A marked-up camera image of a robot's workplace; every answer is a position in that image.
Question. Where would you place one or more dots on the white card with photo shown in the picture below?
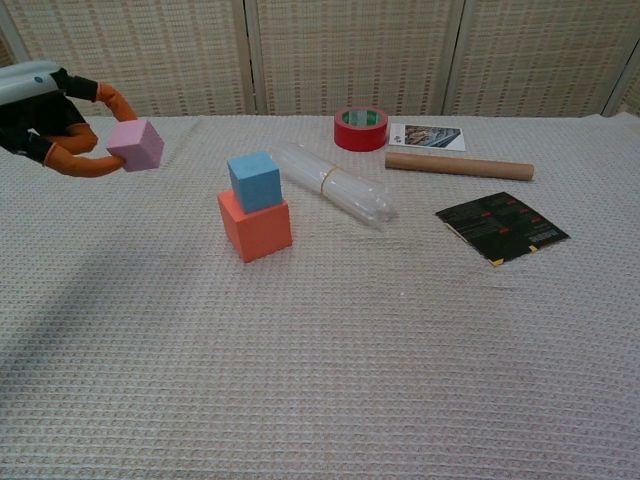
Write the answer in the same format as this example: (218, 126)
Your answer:
(430, 137)

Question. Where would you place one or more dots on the small pink foam cube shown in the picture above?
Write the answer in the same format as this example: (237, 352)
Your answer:
(137, 145)

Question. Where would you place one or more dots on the red tape roll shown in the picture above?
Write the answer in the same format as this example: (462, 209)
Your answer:
(357, 137)

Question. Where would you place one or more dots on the clear plastic tube bundle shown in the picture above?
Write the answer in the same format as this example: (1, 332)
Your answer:
(310, 167)

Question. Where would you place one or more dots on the left robot hand orange fingers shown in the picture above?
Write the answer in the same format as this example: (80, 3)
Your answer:
(35, 115)

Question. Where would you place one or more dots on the large orange foam cube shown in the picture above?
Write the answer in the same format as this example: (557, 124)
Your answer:
(262, 235)

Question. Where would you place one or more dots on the cream woven tablecloth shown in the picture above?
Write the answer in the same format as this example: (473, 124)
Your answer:
(350, 350)

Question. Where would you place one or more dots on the woven rattan screen panel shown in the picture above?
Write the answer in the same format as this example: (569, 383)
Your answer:
(5, 50)
(160, 55)
(631, 95)
(355, 50)
(540, 55)

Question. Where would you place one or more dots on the black printed leaflet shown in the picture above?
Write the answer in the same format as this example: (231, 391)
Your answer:
(500, 227)

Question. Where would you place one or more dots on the blue foam cube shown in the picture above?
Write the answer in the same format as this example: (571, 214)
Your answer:
(257, 185)

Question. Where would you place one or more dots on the brown cardboard tube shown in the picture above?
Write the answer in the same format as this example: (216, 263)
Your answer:
(460, 166)

